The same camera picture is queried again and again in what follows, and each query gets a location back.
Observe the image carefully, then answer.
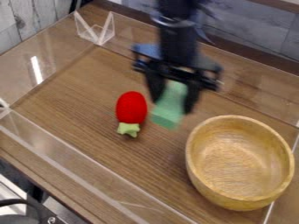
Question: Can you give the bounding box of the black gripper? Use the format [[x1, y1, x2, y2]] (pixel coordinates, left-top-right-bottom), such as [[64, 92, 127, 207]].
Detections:
[[132, 17, 221, 114]]

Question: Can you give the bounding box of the green rectangular block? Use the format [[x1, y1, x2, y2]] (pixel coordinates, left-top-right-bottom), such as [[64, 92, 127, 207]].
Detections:
[[151, 81, 187, 130]]

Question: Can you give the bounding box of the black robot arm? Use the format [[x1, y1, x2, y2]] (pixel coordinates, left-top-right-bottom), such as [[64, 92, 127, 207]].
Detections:
[[131, 0, 223, 114]]

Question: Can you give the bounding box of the light wooden bowl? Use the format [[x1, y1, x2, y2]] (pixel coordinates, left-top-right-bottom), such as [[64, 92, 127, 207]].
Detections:
[[185, 115, 295, 211]]

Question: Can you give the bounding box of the red plush strawberry toy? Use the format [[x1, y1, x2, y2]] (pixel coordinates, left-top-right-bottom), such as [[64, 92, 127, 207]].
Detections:
[[116, 91, 147, 137]]

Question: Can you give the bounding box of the clear acrylic enclosure wall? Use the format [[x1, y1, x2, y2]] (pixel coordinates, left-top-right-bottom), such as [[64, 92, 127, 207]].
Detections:
[[0, 8, 299, 224]]

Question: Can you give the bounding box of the black metal table bracket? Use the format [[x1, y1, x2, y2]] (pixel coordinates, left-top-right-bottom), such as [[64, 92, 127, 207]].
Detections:
[[25, 194, 65, 224]]

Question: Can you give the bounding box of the black cable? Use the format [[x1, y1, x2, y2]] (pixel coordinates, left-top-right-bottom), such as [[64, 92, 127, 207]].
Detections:
[[0, 199, 40, 224]]

